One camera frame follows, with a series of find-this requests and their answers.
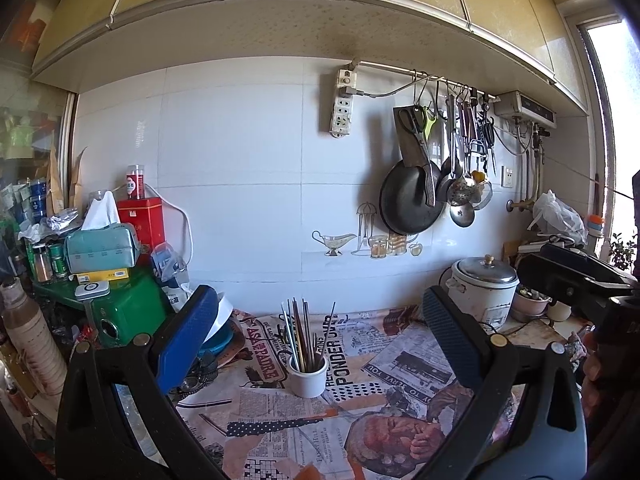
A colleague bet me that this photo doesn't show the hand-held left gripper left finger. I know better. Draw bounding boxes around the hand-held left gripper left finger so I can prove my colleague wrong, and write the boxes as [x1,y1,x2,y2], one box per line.
[55,284,226,480]

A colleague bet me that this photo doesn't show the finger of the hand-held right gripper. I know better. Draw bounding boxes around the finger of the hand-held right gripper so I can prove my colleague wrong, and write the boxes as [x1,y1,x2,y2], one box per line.
[540,242,639,287]
[516,254,637,322]

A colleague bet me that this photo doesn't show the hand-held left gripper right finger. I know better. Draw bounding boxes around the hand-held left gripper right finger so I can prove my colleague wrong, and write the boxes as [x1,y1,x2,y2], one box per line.
[417,285,588,480]

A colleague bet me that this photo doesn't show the pile of chopsticks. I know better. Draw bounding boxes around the pile of chopsticks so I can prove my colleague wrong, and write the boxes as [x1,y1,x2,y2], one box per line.
[280,297,338,373]

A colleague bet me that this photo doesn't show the white ceramic cup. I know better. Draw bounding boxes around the white ceramic cup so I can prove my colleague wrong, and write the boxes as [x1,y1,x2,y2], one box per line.
[286,352,329,398]

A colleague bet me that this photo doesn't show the person's right hand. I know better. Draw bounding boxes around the person's right hand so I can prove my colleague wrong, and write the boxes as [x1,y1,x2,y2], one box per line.
[580,327,608,413]

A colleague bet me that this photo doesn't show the small green plant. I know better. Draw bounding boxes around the small green plant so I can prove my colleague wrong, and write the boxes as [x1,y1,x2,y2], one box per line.
[607,232,638,273]

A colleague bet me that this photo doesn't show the blue bowl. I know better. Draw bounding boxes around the blue bowl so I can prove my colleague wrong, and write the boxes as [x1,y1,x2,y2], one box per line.
[200,320,236,356]

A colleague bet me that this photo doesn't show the pink bowl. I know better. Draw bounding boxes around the pink bowl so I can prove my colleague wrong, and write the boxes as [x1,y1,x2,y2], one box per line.
[510,290,551,323]

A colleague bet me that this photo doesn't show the white packet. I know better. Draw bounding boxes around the white packet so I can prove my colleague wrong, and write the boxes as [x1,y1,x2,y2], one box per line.
[162,280,193,311]

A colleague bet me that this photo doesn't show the white rice cooker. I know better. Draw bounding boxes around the white rice cooker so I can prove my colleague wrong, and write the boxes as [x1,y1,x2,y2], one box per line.
[445,254,521,331]

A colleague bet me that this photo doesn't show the patterned rag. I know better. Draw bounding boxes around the patterned rag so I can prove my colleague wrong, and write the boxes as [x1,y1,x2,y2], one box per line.
[562,332,586,361]

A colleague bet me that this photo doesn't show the green metal box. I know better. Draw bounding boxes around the green metal box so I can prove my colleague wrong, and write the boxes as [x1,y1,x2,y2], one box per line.
[82,272,173,348]

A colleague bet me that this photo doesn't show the clear plastic bag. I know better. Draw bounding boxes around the clear plastic bag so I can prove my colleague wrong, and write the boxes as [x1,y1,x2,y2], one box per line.
[527,190,588,246]

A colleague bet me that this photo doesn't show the clear plastic packet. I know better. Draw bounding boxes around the clear plastic packet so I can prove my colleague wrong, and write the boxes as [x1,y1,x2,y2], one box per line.
[150,242,191,286]

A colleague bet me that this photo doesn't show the small white tin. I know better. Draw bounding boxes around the small white tin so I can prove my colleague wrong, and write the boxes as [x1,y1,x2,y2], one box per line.
[75,282,110,301]

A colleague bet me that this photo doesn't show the flat yellow box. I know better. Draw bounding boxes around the flat yellow box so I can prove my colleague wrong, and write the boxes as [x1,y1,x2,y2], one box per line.
[72,267,132,283]

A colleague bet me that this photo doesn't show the mesh strainer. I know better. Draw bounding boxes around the mesh strainer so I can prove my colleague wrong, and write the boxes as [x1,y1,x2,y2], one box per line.
[472,170,494,211]

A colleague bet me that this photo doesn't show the small steel ladle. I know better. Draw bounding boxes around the small steel ladle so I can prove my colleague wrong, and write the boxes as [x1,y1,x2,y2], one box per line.
[448,204,476,228]

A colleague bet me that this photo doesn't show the red tin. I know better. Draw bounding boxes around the red tin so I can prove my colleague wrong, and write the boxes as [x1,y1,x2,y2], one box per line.
[116,197,166,266]

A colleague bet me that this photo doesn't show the teal tissue box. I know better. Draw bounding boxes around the teal tissue box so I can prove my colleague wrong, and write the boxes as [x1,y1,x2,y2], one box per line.
[65,191,141,276]

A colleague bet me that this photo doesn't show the steel slotted spoon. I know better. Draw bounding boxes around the steel slotted spoon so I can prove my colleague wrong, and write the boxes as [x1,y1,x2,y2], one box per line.
[446,95,478,207]

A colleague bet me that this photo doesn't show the green can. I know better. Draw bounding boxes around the green can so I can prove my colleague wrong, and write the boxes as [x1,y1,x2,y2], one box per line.
[25,242,71,281]

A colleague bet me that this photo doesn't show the newspaper print tablecloth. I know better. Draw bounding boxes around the newspaper print tablecloth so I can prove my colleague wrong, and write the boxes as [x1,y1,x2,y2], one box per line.
[175,305,531,480]

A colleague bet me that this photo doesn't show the black frying pan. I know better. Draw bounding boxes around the black frying pan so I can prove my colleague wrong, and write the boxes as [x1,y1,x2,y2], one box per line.
[379,159,447,236]

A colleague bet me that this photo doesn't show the beige paper cup stack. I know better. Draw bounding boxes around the beige paper cup stack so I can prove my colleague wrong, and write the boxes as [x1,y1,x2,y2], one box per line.
[0,277,68,396]

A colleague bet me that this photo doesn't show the window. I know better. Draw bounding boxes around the window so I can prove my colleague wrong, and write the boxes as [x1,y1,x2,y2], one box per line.
[575,15,640,271]

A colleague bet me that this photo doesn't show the metal masher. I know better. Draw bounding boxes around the metal masher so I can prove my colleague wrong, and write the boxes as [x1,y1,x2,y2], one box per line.
[462,100,488,156]

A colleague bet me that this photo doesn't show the red lidded canister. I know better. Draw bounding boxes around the red lidded canister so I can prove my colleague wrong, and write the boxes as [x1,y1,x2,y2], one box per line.
[125,164,146,201]

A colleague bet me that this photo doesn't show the white water heater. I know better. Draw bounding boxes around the white water heater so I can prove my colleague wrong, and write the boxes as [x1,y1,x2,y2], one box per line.
[494,90,558,128]

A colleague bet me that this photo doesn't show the green peeler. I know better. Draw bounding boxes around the green peeler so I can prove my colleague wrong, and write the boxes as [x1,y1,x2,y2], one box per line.
[422,105,441,143]

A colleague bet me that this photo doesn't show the kitchen scissors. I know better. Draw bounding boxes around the kitchen scissors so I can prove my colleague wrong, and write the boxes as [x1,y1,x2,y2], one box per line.
[399,105,431,161]

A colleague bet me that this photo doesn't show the white power strip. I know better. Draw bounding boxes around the white power strip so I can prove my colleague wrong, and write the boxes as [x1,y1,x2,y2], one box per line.
[329,67,357,137]

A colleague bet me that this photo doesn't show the glass display cabinet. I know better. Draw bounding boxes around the glass display cabinet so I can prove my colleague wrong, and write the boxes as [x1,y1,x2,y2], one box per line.
[0,0,78,281]

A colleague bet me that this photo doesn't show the thin wire line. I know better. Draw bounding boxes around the thin wire line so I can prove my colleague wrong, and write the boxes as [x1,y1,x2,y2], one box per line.
[542,157,633,196]

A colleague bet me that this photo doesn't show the white wall cable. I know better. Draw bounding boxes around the white wall cable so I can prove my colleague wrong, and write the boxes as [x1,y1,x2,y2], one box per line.
[145,185,193,266]

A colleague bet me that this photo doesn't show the water heater hoses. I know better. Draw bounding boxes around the water heater hoses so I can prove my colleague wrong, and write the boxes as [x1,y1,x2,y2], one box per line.
[506,127,547,212]

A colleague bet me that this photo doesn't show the black handled shears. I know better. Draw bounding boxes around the black handled shears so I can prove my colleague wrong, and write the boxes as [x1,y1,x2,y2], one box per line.
[475,92,498,176]

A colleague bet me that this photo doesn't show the metal hanging rail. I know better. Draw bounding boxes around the metal hanging rail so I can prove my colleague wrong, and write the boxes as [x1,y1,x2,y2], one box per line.
[350,59,501,101]

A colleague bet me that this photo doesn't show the yellow wall cabinet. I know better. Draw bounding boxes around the yellow wall cabinet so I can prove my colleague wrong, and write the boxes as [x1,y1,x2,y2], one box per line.
[30,0,591,116]

